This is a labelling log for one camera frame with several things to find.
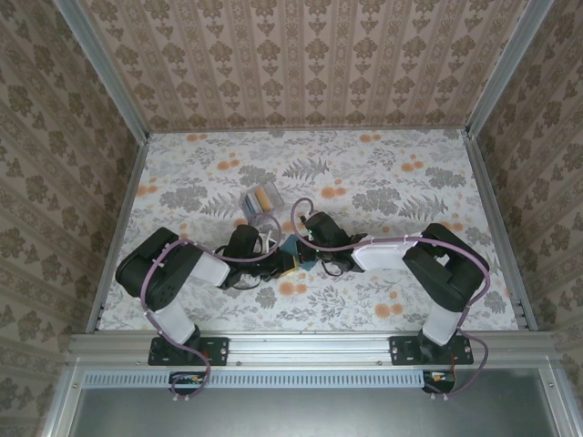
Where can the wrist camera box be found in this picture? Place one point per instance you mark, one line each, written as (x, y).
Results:
(323, 227)
(243, 239)

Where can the aluminium side rail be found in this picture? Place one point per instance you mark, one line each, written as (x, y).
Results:
(131, 182)
(492, 205)

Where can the aluminium mounting rail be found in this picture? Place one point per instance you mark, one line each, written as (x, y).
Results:
(309, 348)

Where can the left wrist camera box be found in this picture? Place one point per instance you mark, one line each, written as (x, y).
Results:
(243, 239)

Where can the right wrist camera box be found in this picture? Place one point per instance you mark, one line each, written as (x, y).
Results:
(323, 227)

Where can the floral tablecloth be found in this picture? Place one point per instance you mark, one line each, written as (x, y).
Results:
(364, 159)

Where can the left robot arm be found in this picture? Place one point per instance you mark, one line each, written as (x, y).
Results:
(155, 273)

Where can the blue card holder wallet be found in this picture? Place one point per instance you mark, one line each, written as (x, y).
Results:
(288, 243)

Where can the aluminium corner post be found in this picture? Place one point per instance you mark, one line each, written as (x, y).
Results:
(505, 68)
(108, 73)

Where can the grey metal sheet panel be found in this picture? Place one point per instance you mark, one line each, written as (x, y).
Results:
(309, 414)

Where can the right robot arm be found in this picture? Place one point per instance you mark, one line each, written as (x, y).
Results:
(437, 273)

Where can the dark blue credit card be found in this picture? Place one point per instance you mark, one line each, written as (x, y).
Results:
(251, 202)

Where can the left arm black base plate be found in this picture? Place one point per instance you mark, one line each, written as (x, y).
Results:
(214, 350)

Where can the aluminium frame beam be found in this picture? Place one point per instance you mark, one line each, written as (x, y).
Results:
(562, 400)
(61, 400)

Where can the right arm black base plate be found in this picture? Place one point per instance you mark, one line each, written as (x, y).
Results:
(405, 350)

